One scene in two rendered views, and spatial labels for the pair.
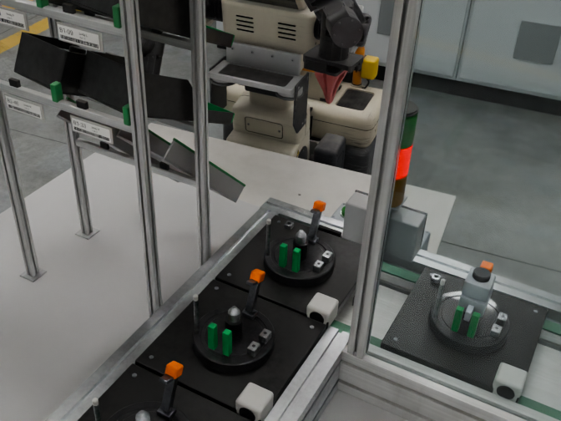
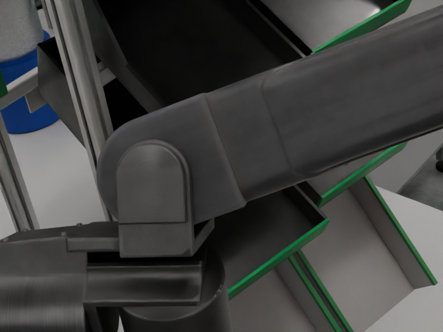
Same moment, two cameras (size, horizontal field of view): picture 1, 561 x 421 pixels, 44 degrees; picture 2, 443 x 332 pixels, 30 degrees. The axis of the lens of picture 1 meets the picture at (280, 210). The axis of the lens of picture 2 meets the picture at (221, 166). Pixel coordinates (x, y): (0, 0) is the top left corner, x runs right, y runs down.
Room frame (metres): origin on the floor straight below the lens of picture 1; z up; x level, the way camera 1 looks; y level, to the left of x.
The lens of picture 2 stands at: (1.39, -0.36, 1.72)
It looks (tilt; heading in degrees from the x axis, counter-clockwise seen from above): 38 degrees down; 108
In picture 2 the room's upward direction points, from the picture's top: 9 degrees counter-clockwise
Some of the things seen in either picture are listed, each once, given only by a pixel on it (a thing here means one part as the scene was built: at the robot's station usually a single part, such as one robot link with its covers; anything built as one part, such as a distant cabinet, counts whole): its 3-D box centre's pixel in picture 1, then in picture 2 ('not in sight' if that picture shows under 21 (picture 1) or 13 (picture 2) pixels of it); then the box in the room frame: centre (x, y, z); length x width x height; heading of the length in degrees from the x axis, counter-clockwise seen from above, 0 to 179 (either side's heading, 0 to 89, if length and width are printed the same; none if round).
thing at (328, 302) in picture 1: (300, 246); not in sight; (1.06, -0.04, 1.01); 0.24 x 0.24 x 0.13; 63
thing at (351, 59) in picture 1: (334, 46); not in sight; (1.26, -0.09, 1.34); 0.10 x 0.07 x 0.07; 63
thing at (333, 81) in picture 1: (325, 79); not in sight; (1.27, -0.08, 1.27); 0.07 x 0.07 x 0.09; 63
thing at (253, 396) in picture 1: (234, 324); not in sight; (0.84, 0.07, 1.01); 0.24 x 0.24 x 0.13; 63
